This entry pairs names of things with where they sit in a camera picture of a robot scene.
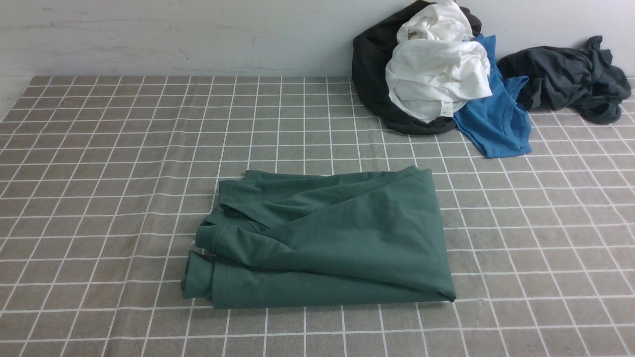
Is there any green long sleeve shirt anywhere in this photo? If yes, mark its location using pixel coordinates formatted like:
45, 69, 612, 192
181, 166, 456, 309

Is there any blue t-shirt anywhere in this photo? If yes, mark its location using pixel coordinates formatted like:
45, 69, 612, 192
453, 35, 532, 158

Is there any black garment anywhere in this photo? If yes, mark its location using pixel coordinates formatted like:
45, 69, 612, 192
352, 0, 482, 135

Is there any white garment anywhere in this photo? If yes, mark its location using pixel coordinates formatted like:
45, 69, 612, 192
385, 0, 492, 123

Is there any grey checkered tablecloth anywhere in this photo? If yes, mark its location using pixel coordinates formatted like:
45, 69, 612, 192
0, 76, 635, 357

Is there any dark grey garment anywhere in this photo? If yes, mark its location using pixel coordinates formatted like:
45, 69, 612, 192
497, 36, 631, 125

